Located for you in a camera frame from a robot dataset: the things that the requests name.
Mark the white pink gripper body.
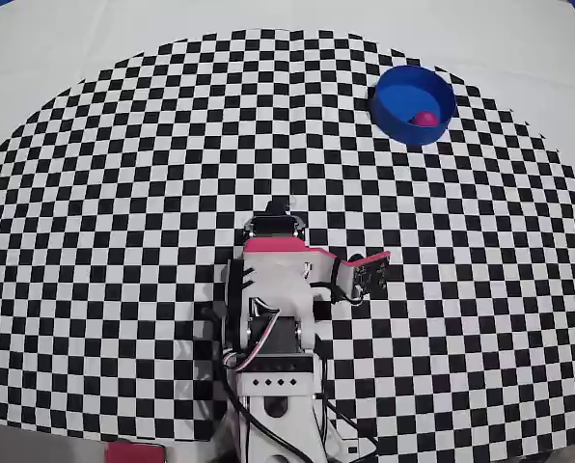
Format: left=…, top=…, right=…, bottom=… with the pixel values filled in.
left=242, top=215, right=310, bottom=254

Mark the pink faceted ball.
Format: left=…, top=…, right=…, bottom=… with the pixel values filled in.
left=408, top=110, right=441, bottom=128

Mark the blue round box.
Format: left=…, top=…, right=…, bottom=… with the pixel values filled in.
left=368, top=65, right=458, bottom=148

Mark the black white checkered mat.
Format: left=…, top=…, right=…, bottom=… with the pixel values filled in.
left=0, top=0, right=575, bottom=463

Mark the red flat case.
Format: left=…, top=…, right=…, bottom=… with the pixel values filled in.
left=104, top=441, right=169, bottom=463

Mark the black camera cable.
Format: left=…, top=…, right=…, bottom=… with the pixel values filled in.
left=326, top=257, right=366, bottom=306

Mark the wrist camera board with mount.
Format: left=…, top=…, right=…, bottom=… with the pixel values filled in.
left=306, top=246, right=393, bottom=305

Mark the red white servo cable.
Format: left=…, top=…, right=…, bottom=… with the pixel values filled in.
left=222, top=312, right=282, bottom=372

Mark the thick black cable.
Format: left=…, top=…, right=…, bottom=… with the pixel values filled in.
left=217, top=366, right=327, bottom=463

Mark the thin black cable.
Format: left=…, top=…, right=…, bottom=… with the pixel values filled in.
left=315, top=393, right=381, bottom=448

